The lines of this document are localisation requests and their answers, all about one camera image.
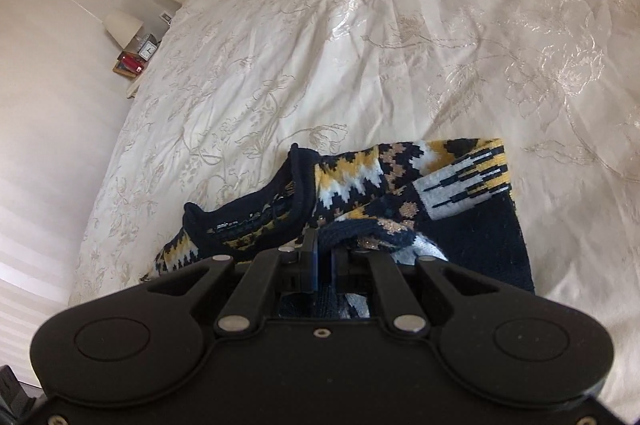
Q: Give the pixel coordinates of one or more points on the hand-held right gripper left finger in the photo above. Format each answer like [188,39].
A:
[306,262]

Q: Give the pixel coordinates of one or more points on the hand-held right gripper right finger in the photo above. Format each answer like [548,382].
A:
[336,267]

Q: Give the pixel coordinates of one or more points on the navy yellow patterned knit sweater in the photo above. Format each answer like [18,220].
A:
[475,235]

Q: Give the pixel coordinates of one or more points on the cream embroidered bedspread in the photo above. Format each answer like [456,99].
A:
[375,55]

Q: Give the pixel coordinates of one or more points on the cream bedside table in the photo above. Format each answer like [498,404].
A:
[131,80]

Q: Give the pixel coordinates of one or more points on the red box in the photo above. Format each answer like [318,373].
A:
[131,63]

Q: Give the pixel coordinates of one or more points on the small white clock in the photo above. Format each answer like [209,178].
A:
[147,50]

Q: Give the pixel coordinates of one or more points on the white shade table lamp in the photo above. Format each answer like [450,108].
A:
[122,25]

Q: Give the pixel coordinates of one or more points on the white wall socket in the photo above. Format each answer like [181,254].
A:
[165,16]

